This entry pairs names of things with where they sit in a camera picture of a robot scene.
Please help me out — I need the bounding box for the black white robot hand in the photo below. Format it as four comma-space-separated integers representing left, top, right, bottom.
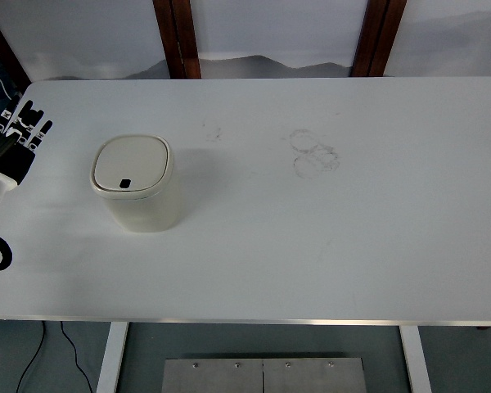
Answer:
0, 96, 52, 185

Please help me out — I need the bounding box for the cream lidded trash can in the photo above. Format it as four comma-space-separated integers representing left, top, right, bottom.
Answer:
90, 134, 180, 233

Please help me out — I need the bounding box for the left white table leg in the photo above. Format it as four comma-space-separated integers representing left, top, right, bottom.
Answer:
96, 322, 129, 393

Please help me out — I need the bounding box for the white table leg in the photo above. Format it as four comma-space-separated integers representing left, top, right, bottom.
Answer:
399, 326, 432, 393
96, 322, 129, 393

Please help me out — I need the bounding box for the right white table leg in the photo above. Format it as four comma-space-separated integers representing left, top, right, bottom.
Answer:
399, 326, 432, 393

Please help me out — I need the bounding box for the dark wooden frame far left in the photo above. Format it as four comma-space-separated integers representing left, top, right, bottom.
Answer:
0, 30, 31, 93

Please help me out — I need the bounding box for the black floor cable left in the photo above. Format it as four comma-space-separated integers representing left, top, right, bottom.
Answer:
15, 321, 47, 393

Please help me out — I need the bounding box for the black floor cable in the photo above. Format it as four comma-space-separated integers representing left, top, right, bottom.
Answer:
15, 321, 47, 393
60, 321, 95, 393

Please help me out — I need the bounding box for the black floor cable right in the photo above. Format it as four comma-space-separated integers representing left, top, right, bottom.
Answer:
60, 321, 95, 393

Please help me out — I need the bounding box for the left brown wooden frame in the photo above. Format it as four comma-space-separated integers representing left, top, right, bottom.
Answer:
152, 0, 201, 79

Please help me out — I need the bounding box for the brown wooden frame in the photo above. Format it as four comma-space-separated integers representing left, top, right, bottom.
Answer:
152, 0, 201, 79
349, 0, 407, 77

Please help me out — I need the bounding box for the right brown wooden frame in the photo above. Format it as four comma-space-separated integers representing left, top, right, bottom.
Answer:
349, 0, 407, 77

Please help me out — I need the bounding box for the metal base plate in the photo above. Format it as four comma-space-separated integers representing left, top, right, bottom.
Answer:
161, 358, 367, 392

